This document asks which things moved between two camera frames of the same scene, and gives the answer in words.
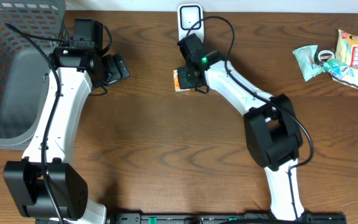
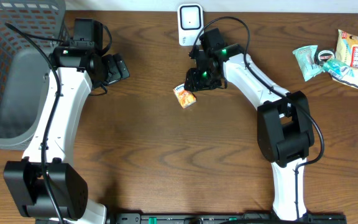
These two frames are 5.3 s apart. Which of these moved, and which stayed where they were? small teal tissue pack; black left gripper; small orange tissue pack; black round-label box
Moved: small orange tissue pack
Stayed: black round-label box; small teal tissue pack; black left gripper
